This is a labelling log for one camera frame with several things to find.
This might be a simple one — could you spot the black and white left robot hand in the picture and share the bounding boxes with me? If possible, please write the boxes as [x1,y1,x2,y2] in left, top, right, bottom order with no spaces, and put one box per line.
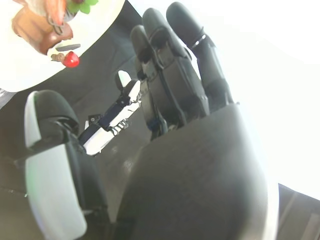
[23,1,280,240]

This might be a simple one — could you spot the brown chocolate cake with strawberry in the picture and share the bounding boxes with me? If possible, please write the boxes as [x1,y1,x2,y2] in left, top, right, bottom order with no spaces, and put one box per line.
[11,0,100,56]

